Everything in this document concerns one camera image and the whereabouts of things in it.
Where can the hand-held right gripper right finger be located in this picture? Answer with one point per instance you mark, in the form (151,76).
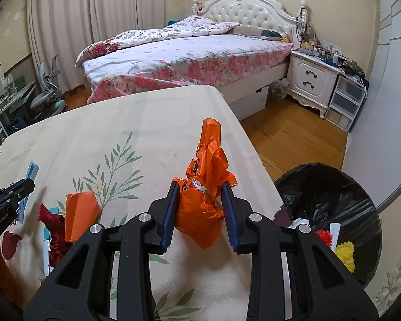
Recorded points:
(229,217)

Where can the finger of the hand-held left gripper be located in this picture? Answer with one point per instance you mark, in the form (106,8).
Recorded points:
(20,190)

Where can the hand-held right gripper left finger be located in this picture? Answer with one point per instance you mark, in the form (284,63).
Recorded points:
(172,214)

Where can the blue strip packet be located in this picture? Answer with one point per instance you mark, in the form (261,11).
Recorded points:
(33,170)

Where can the orange plastic bag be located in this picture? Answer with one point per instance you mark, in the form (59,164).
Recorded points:
(204,214)

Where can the dark red plastic bag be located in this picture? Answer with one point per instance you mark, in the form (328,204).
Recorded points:
(58,237)

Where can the orange paper box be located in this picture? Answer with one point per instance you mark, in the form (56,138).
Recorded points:
(82,214)

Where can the knotted white plastic bag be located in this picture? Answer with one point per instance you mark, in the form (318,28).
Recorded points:
(299,221)

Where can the black bag trash bin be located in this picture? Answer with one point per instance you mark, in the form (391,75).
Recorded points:
(320,187)

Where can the red foam fruit net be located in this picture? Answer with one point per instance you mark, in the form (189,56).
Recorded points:
(324,237)

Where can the yellow foam fruit net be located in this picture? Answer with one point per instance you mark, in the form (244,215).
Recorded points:
(345,255)

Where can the grey desk chair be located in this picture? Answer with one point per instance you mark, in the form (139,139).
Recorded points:
(41,102)

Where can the grey study desk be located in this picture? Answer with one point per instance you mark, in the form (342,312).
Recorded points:
(16,95)

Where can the white cardboard box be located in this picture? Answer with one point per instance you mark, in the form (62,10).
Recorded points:
(250,102)

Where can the clear plastic bag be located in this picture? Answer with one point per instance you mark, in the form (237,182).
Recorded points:
(279,88)

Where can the pink floral bedsheet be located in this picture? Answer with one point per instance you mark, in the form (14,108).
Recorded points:
(204,57)

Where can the wide beige curtain panel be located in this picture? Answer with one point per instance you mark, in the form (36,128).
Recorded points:
(60,33)

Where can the white nightstand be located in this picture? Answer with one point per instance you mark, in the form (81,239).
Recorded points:
(309,73)

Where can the clear plastic drawer unit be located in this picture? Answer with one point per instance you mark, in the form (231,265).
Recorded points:
(346,97)

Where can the floral quilt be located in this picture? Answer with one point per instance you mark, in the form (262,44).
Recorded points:
(147,36)

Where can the grey pillow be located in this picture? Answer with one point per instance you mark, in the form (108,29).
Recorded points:
(247,30)

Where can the pile of small bedside items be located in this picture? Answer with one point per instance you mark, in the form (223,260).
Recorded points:
(324,52)

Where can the white sliding wardrobe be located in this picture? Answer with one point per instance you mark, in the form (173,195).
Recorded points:
(381,90)

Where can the white tufted bed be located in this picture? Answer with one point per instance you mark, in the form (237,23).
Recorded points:
(254,10)

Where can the narrow beige curtain panel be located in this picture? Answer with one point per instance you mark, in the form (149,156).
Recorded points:
(127,6)

